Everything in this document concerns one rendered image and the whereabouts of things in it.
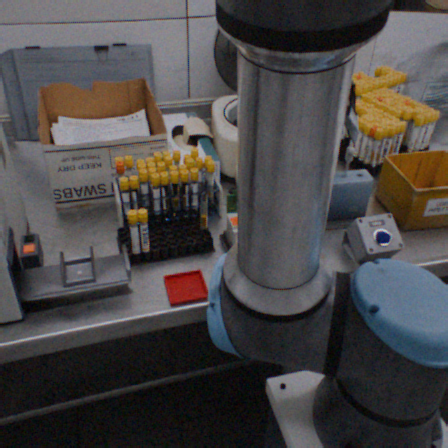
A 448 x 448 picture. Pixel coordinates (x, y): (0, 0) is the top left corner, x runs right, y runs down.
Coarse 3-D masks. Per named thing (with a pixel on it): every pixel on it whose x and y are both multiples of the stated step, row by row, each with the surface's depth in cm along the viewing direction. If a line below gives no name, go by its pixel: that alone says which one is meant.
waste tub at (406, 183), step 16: (384, 160) 108; (400, 160) 109; (416, 160) 110; (432, 160) 111; (384, 176) 109; (400, 176) 102; (416, 176) 112; (432, 176) 113; (384, 192) 109; (400, 192) 103; (416, 192) 98; (432, 192) 99; (400, 208) 104; (416, 208) 100; (432, 208) 101; (400, 224) 104; (416, 224) 103; (432, 224) 104
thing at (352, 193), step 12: (336, 180) 100; (348, 180) 100; (360, 180) 100; (372, 180) 100; (336, 192) 100; (348, 192) 101; (360, 192) 101; (336, 204) 102; (348, 204) 103; (360, 204) 103; (336, 216) 104; (348, 216) 104; (360, 216) 105
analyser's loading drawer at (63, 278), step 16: (112, 256) 90; (16, 272) 86; (32, 272) 87; (48, 272) 87; (64, 272) 83; (96, 272) 87; (112, 272) 87; (128, 272) 85; (16, 288) 84; (32, 288) 84; (48, 288) 84; (64, 288) 84; (80, 288) 84
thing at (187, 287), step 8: (184, 272) 92; (192, 272) 92; (200, 272) 92; (168, 280) 91; (176, 280) 91; (184, 280) 91; (192, 280) 91; (200, 280) 91; (168, 288) 89; (176, 288) 89; (184, 288) 89; (192, 288) 89; (200, 288) 89; (168, 296) 88; (176, 296) 88; (184, 296) 88; (192, 296) 88; (200, 296) 87; (176, 304) 86
